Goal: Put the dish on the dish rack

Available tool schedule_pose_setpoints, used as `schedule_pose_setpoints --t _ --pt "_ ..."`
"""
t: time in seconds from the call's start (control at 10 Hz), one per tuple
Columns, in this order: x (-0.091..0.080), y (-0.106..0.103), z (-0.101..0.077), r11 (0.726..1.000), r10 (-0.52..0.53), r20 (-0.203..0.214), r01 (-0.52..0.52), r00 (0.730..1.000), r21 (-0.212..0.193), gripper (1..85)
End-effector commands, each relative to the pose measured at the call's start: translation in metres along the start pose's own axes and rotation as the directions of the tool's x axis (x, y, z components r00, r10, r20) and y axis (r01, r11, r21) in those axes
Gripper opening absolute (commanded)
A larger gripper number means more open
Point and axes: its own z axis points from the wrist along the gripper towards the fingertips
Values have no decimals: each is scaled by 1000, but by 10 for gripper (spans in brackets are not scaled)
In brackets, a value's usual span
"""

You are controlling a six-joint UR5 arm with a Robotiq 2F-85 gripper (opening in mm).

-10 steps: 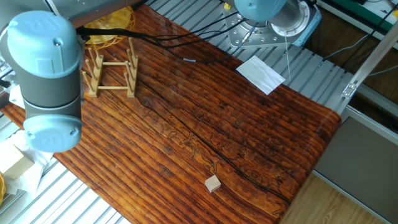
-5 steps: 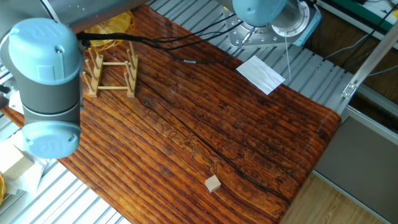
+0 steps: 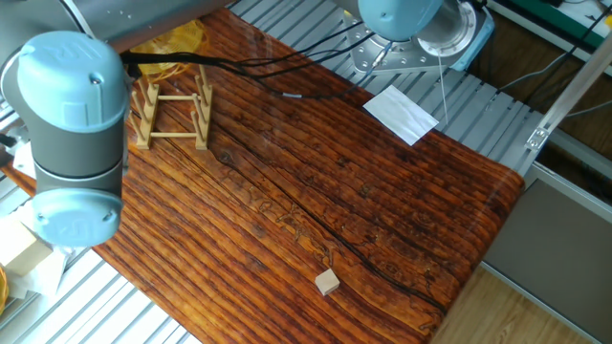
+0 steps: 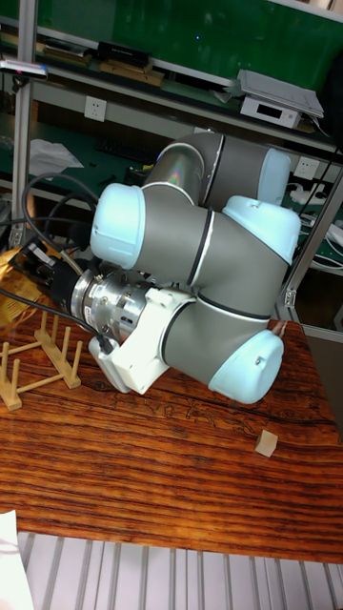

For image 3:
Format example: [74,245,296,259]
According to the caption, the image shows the yellow wicker basket dish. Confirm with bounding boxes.
[128,19,209,83]

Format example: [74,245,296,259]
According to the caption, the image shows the grey flat panel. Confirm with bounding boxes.
[481,179,612,344]

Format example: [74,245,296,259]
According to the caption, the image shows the silver mount plate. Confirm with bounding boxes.
[341,11,461,75]

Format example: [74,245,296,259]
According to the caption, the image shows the small wooden cube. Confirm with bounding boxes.
[314,268,341,297]

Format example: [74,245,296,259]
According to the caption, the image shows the thick black cable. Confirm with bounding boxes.
[119,19,380,80]

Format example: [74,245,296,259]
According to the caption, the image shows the black cable with grey sleeve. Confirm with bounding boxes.
[119,32,399,101]

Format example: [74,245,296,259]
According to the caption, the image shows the wood-grain table cover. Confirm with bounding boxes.
[0,8,526,344]

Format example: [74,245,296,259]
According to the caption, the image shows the yellow wicker basket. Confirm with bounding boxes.
[0,266,10,316]

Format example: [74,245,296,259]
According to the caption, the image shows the white paper sheet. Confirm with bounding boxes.
[362,84,440,147]

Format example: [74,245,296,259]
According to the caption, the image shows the wooden peg dish rack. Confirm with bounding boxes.
[127,64,214,151]

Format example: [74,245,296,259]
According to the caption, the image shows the white tissue cloth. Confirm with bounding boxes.
[0,203,74,300]

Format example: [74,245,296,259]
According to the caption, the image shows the large beige wooden block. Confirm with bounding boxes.
[0,224,54,277]

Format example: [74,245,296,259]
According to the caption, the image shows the aluminium frame post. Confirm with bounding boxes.
[524,32,612,152]

